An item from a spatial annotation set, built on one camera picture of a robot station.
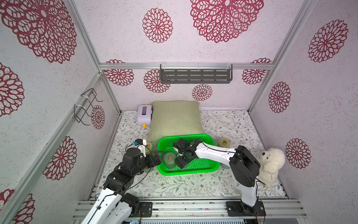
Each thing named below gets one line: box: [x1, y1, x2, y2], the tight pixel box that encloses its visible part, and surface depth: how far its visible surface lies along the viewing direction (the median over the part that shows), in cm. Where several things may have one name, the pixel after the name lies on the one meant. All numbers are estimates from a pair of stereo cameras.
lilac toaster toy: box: [137, 104, 153, 128], surface depth 109 cm
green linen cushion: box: [146, 100, 205, 143], surface depth 101 cm
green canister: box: [163, 152, 177, 169], surface depth 85 cm
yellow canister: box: [218, 137, 231, 148], surface depth 92 cm
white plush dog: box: [257, 147, 286, 189], surface depth 74 cm
